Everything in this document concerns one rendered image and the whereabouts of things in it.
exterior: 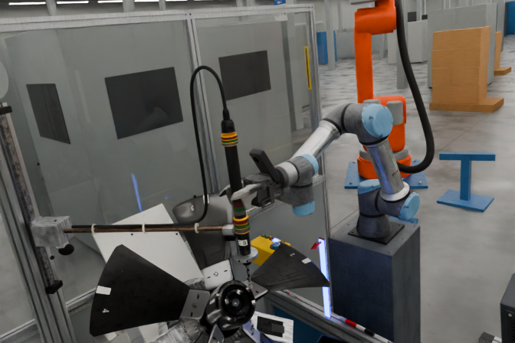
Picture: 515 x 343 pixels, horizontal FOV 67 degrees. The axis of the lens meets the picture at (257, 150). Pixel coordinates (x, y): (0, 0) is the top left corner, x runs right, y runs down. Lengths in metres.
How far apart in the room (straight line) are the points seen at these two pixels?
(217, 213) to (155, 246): 0.27
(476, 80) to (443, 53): 0.84
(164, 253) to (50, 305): 0.41
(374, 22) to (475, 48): 4.20
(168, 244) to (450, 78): 8.09
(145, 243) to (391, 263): 0.96
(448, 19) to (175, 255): 10.78
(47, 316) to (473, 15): 10.97
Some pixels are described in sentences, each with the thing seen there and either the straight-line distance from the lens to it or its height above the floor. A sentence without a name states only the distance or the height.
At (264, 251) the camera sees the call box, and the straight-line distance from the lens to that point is 1.64.
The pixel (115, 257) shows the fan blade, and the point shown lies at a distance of 1.08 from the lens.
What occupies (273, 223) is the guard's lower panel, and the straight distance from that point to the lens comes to 2.30.
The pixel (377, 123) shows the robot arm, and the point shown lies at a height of 1.57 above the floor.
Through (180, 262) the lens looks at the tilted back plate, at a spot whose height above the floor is 1.20.
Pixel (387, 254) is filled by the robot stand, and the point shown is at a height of 1.00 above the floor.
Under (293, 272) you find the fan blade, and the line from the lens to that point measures 1.31.
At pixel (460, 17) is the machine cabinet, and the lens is 11.58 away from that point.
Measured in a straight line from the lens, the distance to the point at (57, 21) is 1.59.
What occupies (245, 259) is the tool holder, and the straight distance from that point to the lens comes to 1.14.
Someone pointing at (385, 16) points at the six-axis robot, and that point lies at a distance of 4.95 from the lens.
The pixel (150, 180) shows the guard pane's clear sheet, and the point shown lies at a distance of 1.76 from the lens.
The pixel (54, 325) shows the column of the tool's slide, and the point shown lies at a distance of 1.60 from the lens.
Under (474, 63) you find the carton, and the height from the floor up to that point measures 0.94.
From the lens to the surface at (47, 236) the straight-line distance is 1.39.
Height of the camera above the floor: 1.90
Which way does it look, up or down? 16 degrees down
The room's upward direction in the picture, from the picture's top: 7 degrees counter-clockwise
